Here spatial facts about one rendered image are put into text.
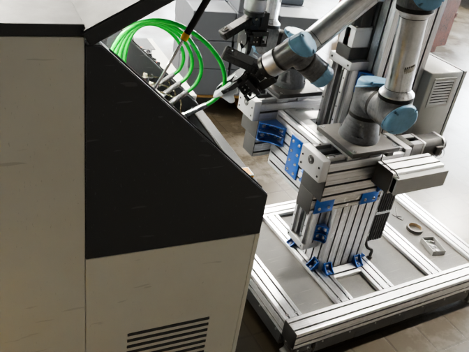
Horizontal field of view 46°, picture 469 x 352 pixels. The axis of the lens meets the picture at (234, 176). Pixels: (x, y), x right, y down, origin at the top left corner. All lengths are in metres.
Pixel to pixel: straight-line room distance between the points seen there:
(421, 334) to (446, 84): 1.22
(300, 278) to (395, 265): 0.53
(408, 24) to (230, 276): 1.01
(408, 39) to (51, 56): 1.04
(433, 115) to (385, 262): 0.83
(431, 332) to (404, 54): 1.58
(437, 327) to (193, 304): 1.44
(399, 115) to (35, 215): 1.15
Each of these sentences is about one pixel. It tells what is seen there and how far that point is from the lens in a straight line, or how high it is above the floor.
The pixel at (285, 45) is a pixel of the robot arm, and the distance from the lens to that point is 1.61.
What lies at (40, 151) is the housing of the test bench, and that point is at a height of 1.17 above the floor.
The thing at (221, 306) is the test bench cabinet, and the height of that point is 0.47.
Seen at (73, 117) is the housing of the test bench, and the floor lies 1.26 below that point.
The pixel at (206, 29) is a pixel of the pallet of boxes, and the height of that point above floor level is 0.66.
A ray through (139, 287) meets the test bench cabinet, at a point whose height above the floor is 0.64.
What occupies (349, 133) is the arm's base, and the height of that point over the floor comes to 1.07.
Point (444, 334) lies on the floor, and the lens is 2.98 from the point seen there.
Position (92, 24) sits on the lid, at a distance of 1.34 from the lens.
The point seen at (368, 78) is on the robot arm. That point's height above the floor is 1.26.
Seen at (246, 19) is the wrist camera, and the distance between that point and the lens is 1.90.
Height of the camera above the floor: 1.91
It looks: 31 degrees down
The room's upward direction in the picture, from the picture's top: 9 degrees clockwise
